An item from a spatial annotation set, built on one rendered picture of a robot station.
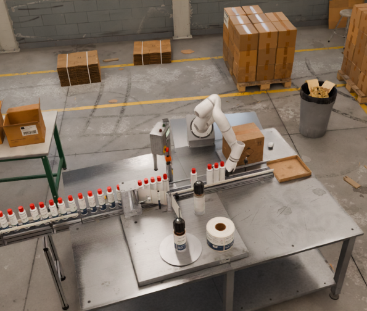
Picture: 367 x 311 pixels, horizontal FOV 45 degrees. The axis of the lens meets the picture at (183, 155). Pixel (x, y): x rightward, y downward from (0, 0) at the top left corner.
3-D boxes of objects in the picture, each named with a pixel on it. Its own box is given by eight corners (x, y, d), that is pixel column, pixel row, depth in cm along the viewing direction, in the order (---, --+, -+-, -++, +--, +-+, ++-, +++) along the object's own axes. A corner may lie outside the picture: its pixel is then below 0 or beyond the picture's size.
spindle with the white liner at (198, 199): (195, 216, 347) (195, 187, 329) (192, 208, 354) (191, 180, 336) (206, 213, 349) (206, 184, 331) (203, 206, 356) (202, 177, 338)
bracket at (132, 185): (121, 193, 334) (121, 192, 333) (118, 184, 342) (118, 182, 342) (139, 189, 337) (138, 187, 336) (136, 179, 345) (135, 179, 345)
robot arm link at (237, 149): (228, 152, 369) (232, 158, 362) (234, 139, 363) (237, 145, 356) (237, 153, 372) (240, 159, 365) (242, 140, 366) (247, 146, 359)
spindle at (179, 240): (176, 254, 317) (174, 226, 299) (173, 245, 324) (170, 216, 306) (188, 251, 319) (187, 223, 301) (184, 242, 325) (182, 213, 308)
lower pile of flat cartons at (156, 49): (133, 65, 758) (132, 53, 744) (134, 52, 800) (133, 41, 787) (171, 63, 759) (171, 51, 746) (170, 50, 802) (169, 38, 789)
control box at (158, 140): (151, 153, 346) (149, 133, 334) (158, 141, 359) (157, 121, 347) (163, 156, 343) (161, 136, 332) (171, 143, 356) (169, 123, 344)
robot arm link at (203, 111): (213, 123, 393) (199, 134, 391) (205, 112, 395) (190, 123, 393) (217, 105, 344) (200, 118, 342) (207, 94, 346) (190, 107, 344)
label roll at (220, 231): (200, 241, 327) (200, 227, 318) (219, 226, 338) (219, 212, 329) (221, 256, 316) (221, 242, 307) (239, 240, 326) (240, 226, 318)
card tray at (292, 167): (279, 182, 382) (280, 179, 380) (266, 165, 402) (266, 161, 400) (311, 175, 388) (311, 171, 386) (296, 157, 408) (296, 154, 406)
